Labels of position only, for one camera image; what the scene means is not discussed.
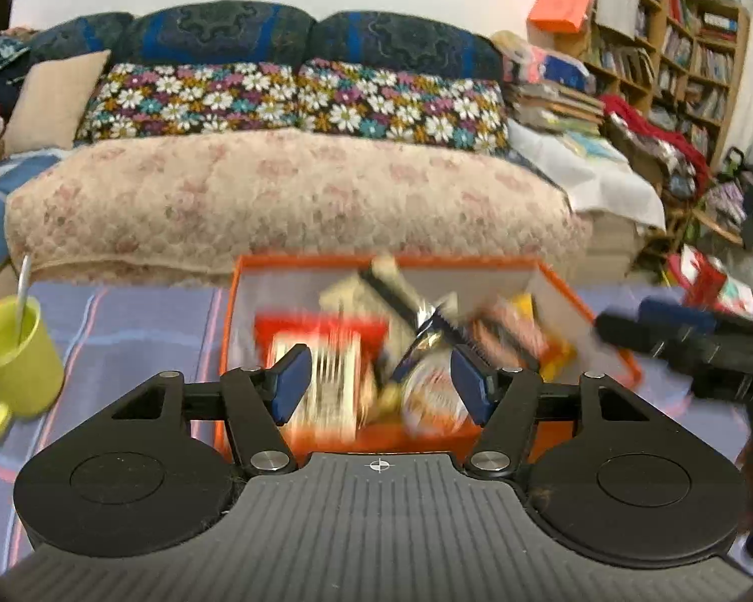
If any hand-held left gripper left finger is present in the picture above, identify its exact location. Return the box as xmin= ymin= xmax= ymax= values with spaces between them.
xmin=94 ymin=344 xmax=315 ymax=478

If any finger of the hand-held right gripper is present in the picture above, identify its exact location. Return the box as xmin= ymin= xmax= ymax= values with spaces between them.
xmin=595 ymin=312 xmax=672 ymax=358
xmin=637 ymin=297 xmax=719 ymax=333

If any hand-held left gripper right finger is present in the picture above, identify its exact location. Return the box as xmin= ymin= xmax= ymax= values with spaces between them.
xmin=448 ymin=345 xmax=672 ymax=478

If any orange red snack packet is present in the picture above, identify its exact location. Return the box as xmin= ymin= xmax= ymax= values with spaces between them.
xmin=254 ymin=314 xmax=390 ymax=446

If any blue packet with round picture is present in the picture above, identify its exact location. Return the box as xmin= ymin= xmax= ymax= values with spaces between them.
xmin=389 ymin=307 xmax=478 ymax=436

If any red brown snack packet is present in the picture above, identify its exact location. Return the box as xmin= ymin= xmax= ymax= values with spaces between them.
xmin=470 ymin=301 xmax=550 ymax=371

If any yellow snack packet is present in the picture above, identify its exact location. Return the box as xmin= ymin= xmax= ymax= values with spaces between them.
xmin=515 ymin=291 xmax=578 ymax=377

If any orange cardboard box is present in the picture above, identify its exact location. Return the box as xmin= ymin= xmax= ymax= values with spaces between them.
xmin=213 ymin=254 xmax=644 ymax=465

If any beige dark snack packet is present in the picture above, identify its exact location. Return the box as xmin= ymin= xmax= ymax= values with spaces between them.
xmin=320 ymin=257 xmax=440 ymax=340

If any red white gift box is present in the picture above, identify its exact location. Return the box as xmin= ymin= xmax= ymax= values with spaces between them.
xmin=665 ymin=244 xmax=753 ymax=321

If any white cloth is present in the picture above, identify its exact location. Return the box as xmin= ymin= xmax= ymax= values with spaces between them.
xmin=508 ymin=119 xmax=666 ymax=230

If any purple plaid tablecloth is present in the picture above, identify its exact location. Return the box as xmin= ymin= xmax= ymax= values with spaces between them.
xmin=0 ymin=279 xmax=753 ymax=578

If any red cloth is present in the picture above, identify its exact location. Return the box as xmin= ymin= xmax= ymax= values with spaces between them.
xmin=599 ymin=94 xmax=710 ymax=183

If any pile of books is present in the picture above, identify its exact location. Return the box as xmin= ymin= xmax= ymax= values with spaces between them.
xmin=508 ymin=78 xmax=606 ymax=139

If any wooden bookshelf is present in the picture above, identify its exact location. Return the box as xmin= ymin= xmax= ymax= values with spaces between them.
xmin=565 ymin=0 xmax=750 ymax=170

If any yellow-green mug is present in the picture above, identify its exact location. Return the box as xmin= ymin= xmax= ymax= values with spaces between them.
xmin=0 ymin=294 xmax=67 ymax=443

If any pile of folded clothes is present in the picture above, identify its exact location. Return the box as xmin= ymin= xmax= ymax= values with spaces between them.
xmin=492 ymin=31 xmax=597 ymax=92

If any metal spoon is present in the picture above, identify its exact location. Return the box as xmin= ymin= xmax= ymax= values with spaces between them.
xmin=13 ymin=254 xmax=35 ymax=346

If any floral crochet blanket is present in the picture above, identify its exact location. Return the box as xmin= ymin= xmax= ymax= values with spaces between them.
xmin=75 ymin=58 xmax=509 ymax=155

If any orange paper bag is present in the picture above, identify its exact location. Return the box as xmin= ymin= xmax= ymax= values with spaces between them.
xmin=527 ymin=0 xmax=597 ymax=35

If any dark blue patterned sofa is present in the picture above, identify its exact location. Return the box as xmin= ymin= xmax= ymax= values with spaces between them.
xmin=25 ymin=0 xmax=506 ymax=82

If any beige pillow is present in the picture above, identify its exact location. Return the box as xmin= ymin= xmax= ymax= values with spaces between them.
xmin=3 ymin=49 xmax=112 ymax=155

